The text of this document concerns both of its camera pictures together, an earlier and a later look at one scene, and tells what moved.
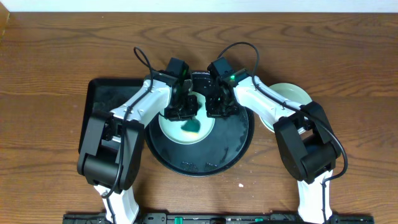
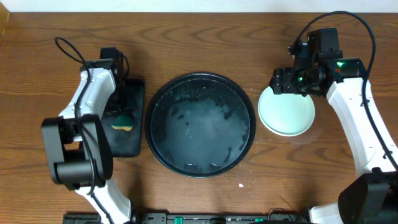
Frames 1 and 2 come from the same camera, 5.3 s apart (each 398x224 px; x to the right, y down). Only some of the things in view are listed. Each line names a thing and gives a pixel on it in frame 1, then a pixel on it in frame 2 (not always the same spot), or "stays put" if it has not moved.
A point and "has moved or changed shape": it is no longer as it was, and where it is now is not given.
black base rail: [218, 218] stays put
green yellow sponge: [191, 126] has moved or changed shape
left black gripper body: [181, 112] to [117, 104]
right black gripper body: [216, 109] to [292, 82]
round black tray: [227, 145] stays put
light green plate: [173, 129] has moved or changed shape
